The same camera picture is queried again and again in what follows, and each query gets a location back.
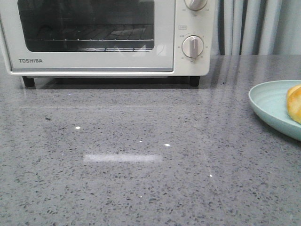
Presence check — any white Toshiba toaster oven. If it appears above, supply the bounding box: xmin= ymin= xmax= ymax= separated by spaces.
xmin=0 ymin=0 xmax=215 ymax=79

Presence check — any black right oven foot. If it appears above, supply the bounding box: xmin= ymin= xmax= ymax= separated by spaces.
xmin=189 ymin=76 xmax=200 ymax=87

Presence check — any lower oven timer knob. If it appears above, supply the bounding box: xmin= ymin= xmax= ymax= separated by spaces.
xmin=182 ymin=35 xmax=204 ymax=59

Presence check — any grey curtain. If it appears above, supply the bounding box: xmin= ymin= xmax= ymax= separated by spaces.
xmin=211 ymin=0 xmax=301 ymax=56

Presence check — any black left oven foot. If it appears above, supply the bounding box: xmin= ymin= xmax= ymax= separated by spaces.
xmin=22 ymin=76 xmax=35 ymax=88

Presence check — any light green plate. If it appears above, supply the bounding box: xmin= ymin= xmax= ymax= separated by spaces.
xmin=248 ymin=80 xmax=301 ymax=141

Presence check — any metal wire oven rack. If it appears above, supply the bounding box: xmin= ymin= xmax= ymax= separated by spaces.
xmin=25 ymin=24 xmax=155 ymax=52

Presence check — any golden croissant bread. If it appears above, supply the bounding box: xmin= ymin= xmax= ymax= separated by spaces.
xmin=286 ymin=84 xmax=301 ymax=124

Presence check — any glass oven door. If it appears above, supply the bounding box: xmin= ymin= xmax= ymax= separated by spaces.
xmin=0 ymin=0 xmax=176 ymax=72

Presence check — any black oven foot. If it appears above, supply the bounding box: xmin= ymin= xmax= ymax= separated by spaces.
xmin=22 ymin=76 xmax=35 ymax=88
xmin=189 ymin=76 xmax=200 ymax=87

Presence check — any upper oven knob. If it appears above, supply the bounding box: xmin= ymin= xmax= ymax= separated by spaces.
xmin=184 ymin=0 xmax=207 ymax=11

